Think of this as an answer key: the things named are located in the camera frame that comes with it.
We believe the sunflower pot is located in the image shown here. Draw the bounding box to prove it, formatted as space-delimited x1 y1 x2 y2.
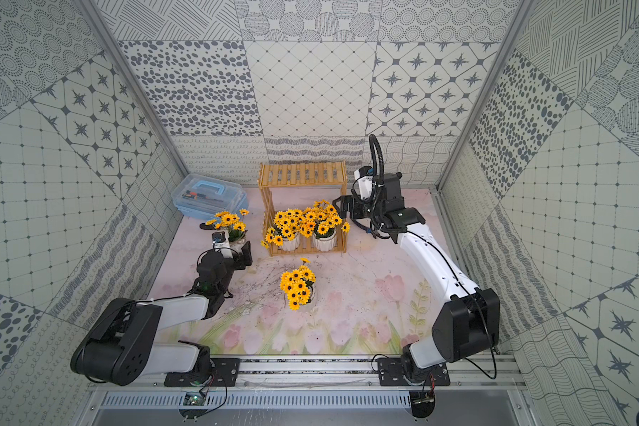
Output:
261 209 303 252
301 200 351 252
205 209 250 253
280 257 317 311

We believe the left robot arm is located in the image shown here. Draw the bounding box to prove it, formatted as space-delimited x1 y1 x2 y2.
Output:
70 241 253 387

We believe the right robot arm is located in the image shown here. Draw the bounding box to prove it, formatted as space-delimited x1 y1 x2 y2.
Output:
332 166 501 383

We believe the wooden two-tier shelf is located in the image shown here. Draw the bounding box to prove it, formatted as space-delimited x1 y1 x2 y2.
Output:
257 161 347 234

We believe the clear blue plastic toolbox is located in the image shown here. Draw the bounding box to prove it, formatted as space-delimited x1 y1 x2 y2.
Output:
171 173 249 222

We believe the floral table mat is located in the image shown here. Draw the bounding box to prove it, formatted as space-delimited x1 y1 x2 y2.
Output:
157 188 442 355

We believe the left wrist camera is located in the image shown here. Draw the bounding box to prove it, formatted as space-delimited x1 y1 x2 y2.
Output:
211 230 233 258

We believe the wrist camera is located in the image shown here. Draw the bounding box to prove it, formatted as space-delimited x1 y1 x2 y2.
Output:
211 230 233 258
351 165 374 201

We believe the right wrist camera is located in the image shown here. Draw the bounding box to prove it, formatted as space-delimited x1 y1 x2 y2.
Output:
351 165 374 201

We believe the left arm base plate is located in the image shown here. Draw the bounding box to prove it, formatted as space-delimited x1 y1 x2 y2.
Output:
163 358 241 387

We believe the aluminium rail frame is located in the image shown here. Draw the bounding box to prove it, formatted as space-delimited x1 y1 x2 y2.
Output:
76 354 538 425

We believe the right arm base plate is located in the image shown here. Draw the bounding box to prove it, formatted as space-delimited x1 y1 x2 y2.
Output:
372 356 451 387

